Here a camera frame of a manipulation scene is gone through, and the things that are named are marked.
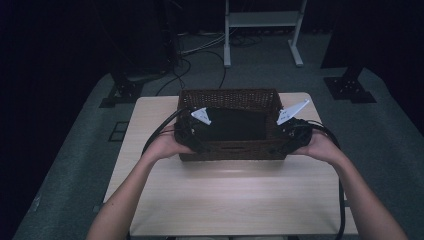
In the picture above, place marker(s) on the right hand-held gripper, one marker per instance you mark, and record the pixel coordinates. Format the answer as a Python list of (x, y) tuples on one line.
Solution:
[(298, 135)]

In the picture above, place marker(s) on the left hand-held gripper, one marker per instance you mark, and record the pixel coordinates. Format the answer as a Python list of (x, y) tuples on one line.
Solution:
[(188, 135)]

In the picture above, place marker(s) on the black cloth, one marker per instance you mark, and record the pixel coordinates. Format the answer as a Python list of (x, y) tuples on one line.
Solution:
[(233, 125)]

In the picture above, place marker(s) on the brown wicker basket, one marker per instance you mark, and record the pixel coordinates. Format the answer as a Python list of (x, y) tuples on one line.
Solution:
[(233, 151)]

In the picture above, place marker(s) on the person's left hand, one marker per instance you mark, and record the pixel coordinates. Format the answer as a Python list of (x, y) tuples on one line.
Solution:
[(165, 145)]

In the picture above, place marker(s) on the person's right hand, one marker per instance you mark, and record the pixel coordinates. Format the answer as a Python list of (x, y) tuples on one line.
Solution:
[(321, 146)]

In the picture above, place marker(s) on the black stand base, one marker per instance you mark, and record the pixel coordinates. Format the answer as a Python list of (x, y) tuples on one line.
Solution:
[(350, 89), (125, 90)]

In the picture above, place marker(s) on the white metal stand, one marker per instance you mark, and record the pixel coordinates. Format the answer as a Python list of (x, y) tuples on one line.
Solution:
[(260, 19)]

